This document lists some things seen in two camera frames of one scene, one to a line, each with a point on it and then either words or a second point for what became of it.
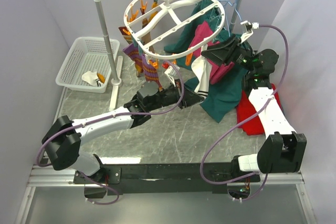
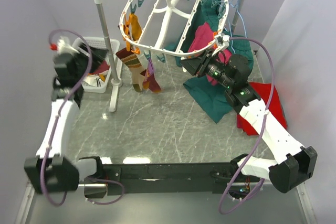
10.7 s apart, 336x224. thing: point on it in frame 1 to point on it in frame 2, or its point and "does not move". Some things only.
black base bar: (166, 178) does not move
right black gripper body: (241, 57) to (213, 68)
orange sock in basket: (101, 77) does not move
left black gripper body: (170, 96) to (82, 60)
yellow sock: (154, 4) to (136, 28)
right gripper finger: (219, 56) to (192, 65)
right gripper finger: (223, 50) to (198, 61)
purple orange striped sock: (133, 52) to (103, 67)
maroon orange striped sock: (124, 31) to (137, 71)
